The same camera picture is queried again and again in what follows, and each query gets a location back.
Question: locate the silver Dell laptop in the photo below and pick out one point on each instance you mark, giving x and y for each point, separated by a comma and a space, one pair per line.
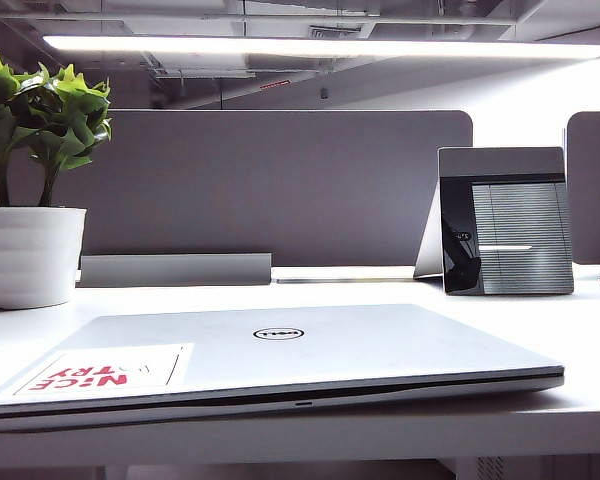
330, 350

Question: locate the wide grey desk partition panel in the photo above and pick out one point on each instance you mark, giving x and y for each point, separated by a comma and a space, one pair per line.
260, 190

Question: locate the red ceiling sign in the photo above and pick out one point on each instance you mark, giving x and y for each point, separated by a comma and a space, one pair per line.
275, 84

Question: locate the long ceiling light bar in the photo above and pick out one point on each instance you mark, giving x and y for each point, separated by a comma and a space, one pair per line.
330, 47

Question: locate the ceiling air vent grille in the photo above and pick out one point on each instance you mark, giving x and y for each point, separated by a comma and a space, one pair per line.
337, 31

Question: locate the black and silver standing device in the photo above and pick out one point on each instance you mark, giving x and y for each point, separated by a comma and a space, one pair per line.
520, 235

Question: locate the white ribbed plant pot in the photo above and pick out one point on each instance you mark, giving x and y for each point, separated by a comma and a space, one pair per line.
30, 257

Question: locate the green artificial plant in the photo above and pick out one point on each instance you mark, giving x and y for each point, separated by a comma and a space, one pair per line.
45, 115

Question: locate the narrow grey desk partition panel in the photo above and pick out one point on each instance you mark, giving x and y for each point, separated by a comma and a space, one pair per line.
595, 190

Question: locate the long grey metal partition bracket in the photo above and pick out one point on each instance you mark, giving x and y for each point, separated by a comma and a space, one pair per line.
175, 270

